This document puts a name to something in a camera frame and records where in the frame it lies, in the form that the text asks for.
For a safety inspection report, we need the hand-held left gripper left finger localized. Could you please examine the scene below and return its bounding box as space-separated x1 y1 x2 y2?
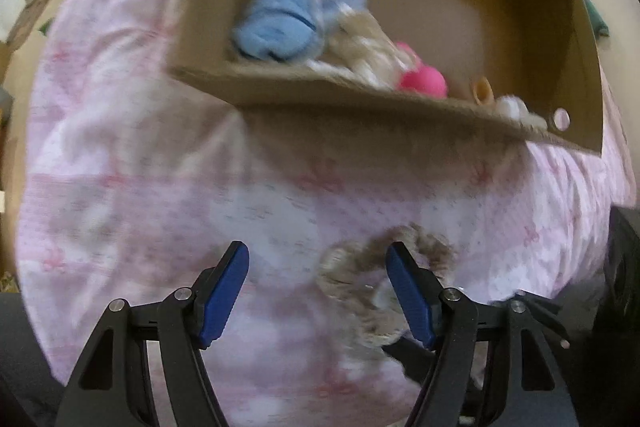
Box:
54 241 250 427

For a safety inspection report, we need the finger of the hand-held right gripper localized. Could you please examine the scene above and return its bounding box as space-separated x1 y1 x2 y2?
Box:
517 289 572 350
381 338 438 383

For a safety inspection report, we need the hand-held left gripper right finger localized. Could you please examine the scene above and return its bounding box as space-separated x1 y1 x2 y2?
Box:
386 241 576 427

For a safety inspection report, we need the beige fluffy scrunchie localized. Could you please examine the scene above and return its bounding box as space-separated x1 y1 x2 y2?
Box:
317 223 458 350

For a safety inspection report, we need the white sock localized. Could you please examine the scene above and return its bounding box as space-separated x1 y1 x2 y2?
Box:
495 94 549 131

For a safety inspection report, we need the pink ball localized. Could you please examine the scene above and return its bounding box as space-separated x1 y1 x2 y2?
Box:
392 39 448 100

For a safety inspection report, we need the beige and white plush toy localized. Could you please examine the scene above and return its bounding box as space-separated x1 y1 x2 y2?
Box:
307 4 416 90

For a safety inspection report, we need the light blue plush toy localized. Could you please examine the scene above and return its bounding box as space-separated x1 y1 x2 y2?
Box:
231 0 371 64

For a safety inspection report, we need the brown cardboard box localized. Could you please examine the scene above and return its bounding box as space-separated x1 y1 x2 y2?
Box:
167 0 606 155

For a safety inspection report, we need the pink floral bedspread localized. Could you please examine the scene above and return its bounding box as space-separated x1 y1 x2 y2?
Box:
15 0 638 427

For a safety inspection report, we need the dark cloth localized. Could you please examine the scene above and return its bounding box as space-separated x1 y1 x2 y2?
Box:
0 291 68 427

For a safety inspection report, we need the teal headboard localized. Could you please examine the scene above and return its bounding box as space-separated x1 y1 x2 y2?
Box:
579 0 609 38

